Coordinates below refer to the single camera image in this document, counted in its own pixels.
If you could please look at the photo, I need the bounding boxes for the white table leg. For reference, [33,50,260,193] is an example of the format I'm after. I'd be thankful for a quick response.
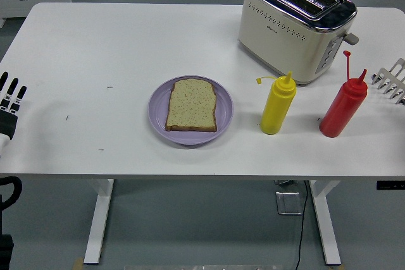
[309,180,342,266]
[83,178,115,265]

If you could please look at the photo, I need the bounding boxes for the red squeeze bottle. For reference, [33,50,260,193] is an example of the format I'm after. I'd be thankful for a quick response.
[318,50,369,138]

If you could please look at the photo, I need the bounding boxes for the metal floor socket plate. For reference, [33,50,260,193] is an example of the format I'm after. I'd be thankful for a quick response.
[275,190,304,216]

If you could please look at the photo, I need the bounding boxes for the yellow squeeze bottle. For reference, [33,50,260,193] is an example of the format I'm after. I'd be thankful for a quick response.
[256,71,297,135]

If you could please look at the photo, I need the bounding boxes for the cream and chrome toaster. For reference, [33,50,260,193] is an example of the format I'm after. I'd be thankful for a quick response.
[237,0,360,87]

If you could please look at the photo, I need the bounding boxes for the black table control panel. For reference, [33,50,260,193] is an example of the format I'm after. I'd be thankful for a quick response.
[376,180,405,190]

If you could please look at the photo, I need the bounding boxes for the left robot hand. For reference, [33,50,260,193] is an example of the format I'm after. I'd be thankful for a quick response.
[0,71,28,159]

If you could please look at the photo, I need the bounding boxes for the slice of bread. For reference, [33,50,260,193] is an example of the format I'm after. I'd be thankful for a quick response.
[165,78,218,133]

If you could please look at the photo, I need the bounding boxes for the metal toast rack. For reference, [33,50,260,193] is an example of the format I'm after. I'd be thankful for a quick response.
[371,58,405,105]

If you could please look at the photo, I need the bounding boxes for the purple plate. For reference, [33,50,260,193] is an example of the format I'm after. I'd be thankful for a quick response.
[148,75,235,147]

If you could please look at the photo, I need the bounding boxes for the black floor cable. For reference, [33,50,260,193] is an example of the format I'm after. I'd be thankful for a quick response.
[294,180,310,270]

